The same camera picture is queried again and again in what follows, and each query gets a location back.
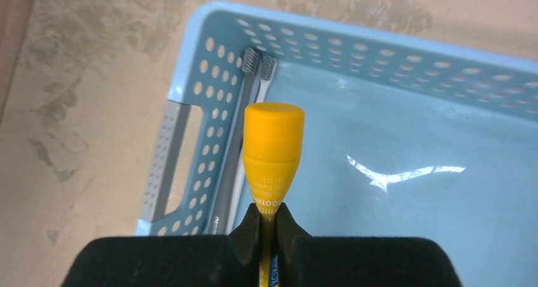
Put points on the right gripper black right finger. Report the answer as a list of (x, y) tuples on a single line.
[(306, 260)]

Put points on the grey toothbrush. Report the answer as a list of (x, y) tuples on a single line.
[(220, 213)]

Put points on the yellow toothpaste tube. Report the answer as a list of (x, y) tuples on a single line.
[(273, 139)]

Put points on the brown wooden board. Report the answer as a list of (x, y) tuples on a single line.
[(15, 16)]

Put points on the light blue perforated basket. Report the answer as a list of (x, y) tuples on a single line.
[(403, 137)]

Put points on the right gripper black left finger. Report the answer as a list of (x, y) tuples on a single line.
[(204, 260)]

